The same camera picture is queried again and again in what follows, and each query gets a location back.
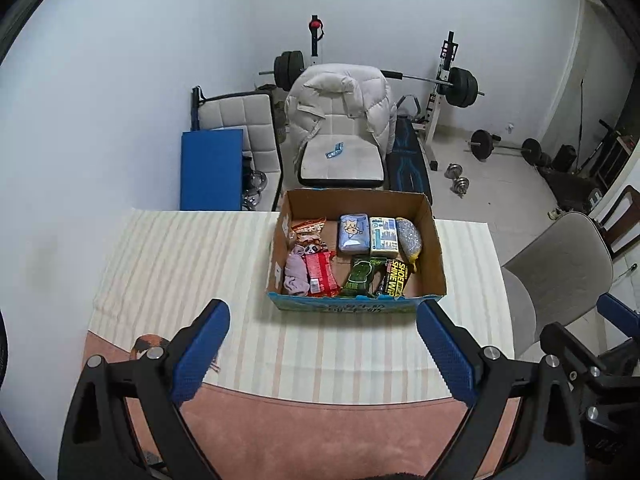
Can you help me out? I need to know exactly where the black shoe shine wipes pack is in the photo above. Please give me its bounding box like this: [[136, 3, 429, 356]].
[[375, 259, 412, 298]]

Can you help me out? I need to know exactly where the yellow silver scrub sponge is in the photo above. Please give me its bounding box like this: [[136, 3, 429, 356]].
[[396, 217, 423, 266]]

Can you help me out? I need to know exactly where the green snack pouch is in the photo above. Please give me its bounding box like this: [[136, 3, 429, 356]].
[[340, 256, 387, 297]]

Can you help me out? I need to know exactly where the grey purple cloth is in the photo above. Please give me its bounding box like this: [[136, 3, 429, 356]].
[[283, 245, 310, 296]]

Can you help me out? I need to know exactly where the yellow tissue pack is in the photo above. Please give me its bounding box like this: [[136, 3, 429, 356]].
[[369, 217, 399, 258]]

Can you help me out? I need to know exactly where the red snack packet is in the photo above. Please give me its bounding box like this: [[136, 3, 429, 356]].
[[304, 250, 340, 297]]

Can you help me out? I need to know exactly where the blue tissue pack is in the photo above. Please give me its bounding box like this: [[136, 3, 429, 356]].
[[337, 214, 370, 255]]

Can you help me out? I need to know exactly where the orange snack packet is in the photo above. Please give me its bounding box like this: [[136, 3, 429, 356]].
[[292, 218, 328, 252]]

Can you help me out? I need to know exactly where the grey chair at right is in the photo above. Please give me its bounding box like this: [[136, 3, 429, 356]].
[[501, 212, 613, 358]]

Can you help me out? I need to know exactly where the wooden chair at right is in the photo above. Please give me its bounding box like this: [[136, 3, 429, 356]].
[[598, 185, 640, 261]]

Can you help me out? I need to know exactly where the striped tablecloth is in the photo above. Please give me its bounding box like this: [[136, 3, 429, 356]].
[[86, 207, 516, 406]]

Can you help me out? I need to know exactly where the cardboard box with blue print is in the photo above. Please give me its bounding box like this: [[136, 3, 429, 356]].
[[267, 188, 447, 313]]

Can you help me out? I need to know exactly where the chrome dumbbell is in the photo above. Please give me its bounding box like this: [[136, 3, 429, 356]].
[[445, 162, 470, 197]]

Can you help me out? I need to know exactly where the small barbell on floor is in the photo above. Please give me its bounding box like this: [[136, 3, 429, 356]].
[[468, 129, 546, 166]]

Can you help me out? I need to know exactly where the black weight bench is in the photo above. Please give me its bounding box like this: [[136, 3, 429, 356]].
[[386, 94, 433, 204]]

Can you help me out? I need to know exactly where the blue folded mat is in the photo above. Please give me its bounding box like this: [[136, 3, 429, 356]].
[[180, 128, 243, 211]]

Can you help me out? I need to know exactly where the barbell on rack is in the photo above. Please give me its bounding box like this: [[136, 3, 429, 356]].
[[259, 51, 485, 108]]

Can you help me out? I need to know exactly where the grey chair behind table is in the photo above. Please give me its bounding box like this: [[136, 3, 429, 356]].
[[297, 114, 385, 188]]

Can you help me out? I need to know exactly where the grey quilted chair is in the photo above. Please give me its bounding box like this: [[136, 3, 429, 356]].
[[191, 86, 283, 211]]

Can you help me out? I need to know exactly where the white weight rack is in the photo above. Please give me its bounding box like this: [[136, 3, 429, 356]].
[[412, 30, 458, 171]]

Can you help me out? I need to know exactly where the white padded jacket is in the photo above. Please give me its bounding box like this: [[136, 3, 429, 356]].
[[284, 63, 397, 157]]

